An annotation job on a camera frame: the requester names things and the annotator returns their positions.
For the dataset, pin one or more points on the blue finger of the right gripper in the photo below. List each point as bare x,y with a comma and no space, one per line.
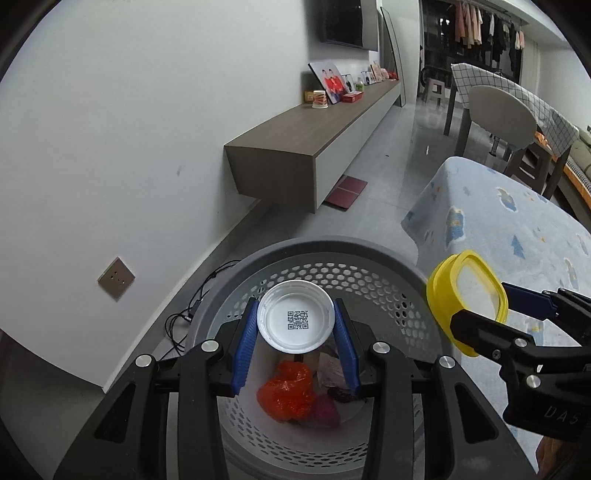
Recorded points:
475,335
544,305

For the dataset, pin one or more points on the metal wall socket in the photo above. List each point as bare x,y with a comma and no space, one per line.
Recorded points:
116,279

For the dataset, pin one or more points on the patterned paper cup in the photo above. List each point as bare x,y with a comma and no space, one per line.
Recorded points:
319,99

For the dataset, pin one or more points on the red plastic bag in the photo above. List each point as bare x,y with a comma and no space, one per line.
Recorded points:
289,395

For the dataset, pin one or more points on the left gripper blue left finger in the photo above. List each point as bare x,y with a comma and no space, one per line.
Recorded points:
213,368

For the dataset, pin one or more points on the red flat box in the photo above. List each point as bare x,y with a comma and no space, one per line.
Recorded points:
352,97

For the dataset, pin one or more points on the small white photo frame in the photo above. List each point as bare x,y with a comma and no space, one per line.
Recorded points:
348,82

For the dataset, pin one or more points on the large red photo frame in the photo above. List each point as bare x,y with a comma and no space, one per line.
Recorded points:
331,80

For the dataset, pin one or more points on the white bottle cap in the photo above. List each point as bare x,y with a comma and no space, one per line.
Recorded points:
295,317

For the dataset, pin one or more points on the floating brown tv cabinet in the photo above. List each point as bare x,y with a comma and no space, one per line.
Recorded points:
297,157

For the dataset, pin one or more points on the wall mounted television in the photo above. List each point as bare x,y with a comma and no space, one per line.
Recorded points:
350,23

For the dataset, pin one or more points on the checkered cloth dining table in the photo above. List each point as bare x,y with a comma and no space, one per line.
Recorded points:
560,133

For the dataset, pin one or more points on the grey round-back chair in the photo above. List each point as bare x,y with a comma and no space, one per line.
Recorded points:
502,115

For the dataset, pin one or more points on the green sofa with blanket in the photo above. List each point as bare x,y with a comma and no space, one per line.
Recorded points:
577,171

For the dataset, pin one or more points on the light blue patterned rug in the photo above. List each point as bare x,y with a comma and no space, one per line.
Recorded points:
503,231

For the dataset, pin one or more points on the green small jar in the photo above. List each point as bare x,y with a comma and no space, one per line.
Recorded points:
359,86

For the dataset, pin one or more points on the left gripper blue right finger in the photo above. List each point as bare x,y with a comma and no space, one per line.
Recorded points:
375,370

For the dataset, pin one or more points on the hanging clothes rack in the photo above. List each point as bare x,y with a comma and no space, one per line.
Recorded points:
494,40

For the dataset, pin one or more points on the red bathroom scale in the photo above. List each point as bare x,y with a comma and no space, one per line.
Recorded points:
345,192

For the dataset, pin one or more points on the small wooden stool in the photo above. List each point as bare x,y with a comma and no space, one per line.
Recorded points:
435,91

